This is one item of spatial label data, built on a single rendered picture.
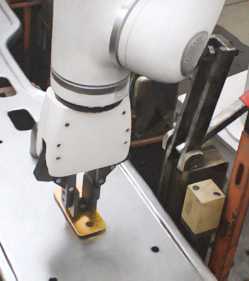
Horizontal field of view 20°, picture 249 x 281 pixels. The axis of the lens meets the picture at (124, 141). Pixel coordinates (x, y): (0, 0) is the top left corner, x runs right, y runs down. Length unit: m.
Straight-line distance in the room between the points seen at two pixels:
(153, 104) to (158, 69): 0.39
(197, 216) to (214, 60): 0.18
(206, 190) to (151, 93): 0.24
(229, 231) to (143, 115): 0.26
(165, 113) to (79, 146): 0.32
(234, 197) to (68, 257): 0.21
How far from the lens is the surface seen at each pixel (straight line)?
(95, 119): 0.76
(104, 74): 0.70
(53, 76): 0.73
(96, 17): 0.67
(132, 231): 0.86
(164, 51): 0.64
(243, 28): 3.47
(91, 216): 0.86
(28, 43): 1.44
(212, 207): 0.84
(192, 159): 0.87
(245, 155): 0.79
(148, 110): 1.04
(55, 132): 0.75
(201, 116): 0.85
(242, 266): 1.27
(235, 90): 1.53
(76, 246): 0.84
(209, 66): 0.84
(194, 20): 0.65
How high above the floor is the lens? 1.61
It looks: 38 degrees down
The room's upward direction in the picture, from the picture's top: 7 degrees clockwise
